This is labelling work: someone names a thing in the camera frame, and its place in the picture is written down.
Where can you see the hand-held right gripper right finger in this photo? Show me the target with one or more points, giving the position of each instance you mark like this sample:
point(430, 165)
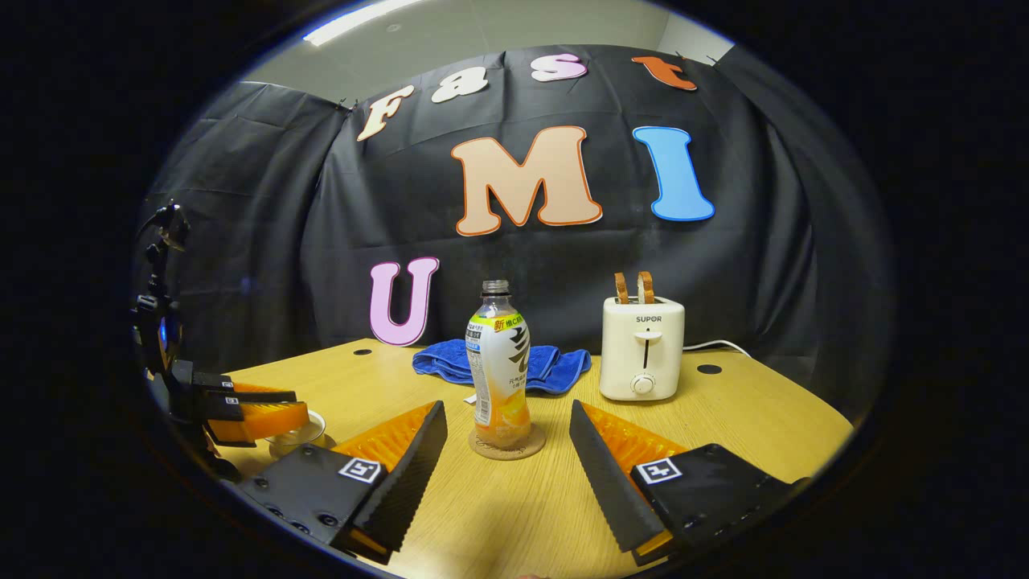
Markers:
point(611, 482)

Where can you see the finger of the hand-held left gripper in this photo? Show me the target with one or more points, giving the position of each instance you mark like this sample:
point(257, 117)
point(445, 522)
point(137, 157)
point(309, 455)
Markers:
point(211, 379)
point(265, 418)

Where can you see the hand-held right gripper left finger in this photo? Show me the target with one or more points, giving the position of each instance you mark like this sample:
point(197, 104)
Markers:
point(410, 482)

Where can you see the cream ceramic teacup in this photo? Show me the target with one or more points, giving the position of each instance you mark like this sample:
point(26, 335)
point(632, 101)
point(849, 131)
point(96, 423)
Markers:
point(301, 444)

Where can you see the round cork coaster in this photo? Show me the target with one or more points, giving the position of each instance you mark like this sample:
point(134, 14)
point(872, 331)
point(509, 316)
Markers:
point(534, 445)

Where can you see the clear plastic water bottle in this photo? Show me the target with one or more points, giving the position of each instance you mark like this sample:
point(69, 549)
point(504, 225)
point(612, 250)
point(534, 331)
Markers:
point(498, 362)

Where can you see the blue folded towel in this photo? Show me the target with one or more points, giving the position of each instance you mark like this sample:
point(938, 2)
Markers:
point(442, 366)

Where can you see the cream toaster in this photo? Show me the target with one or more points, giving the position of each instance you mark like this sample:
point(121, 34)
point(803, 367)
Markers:
point(643, 354)

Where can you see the toasted bread slice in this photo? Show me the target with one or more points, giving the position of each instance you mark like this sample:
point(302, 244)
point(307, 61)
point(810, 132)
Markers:
point(621, 288)
point(645, 287)

